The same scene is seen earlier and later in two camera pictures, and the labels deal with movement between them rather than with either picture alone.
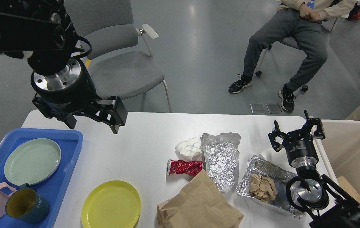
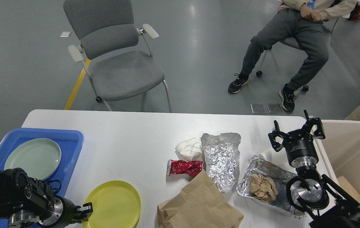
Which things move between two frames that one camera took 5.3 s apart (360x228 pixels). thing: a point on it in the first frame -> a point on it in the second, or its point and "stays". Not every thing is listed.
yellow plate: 112,204 stays
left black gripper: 71,92 -> 65,212
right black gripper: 301,150 stays
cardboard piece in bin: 344,185 stays
